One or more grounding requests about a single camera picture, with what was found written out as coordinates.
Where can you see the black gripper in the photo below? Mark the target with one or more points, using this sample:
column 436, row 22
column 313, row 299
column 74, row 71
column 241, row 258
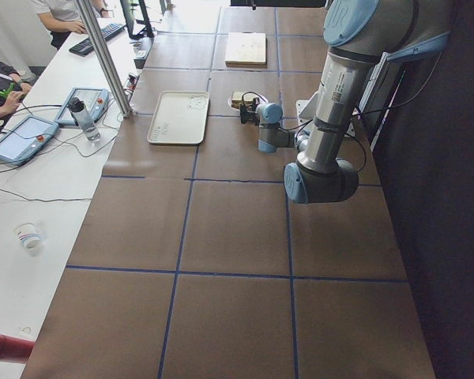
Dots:
column 250, row 113

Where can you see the bread slice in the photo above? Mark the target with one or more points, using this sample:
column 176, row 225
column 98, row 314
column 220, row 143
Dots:
column 239, row 96
column 236, row 104

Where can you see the white round plate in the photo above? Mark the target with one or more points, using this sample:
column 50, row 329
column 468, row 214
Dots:
column 263, row 100

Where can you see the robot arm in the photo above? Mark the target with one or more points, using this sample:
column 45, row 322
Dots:
column 357, row 34

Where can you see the wooden cutting board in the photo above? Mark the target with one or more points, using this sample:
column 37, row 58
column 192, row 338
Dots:
column 246, row 48

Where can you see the cream bear serving tray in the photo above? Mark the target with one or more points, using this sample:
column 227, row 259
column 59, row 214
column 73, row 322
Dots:
column 179, row 118

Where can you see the far teach pendant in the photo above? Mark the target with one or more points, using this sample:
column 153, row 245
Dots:
column 95, row 100

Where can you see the teach pendant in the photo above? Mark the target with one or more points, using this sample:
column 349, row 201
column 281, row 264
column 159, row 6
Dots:
column 95, row 100
column 26, row 139

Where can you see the clear water bottle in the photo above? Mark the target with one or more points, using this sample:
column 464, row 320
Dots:
column 83, row 119

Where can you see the seated person white shirt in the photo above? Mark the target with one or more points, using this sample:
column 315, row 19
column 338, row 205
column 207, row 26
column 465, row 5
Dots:
column 60, row 18

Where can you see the near teach pendant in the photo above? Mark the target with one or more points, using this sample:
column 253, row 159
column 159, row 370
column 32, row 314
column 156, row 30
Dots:
column 26, row 139

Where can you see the person in dark jacket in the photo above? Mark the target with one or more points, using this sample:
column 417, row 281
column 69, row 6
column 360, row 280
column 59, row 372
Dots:
column 12, row 91

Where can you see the paper cup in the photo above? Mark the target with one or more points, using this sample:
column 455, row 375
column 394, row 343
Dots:
column 28, row 237

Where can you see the red cylinder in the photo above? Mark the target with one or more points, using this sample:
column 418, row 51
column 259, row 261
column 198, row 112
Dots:
column 14, row 349

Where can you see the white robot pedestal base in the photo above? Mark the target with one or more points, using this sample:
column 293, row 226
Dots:
column 306, row 112

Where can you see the aluminium frame post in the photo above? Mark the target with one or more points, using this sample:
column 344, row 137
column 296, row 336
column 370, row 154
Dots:
column 106, row 63

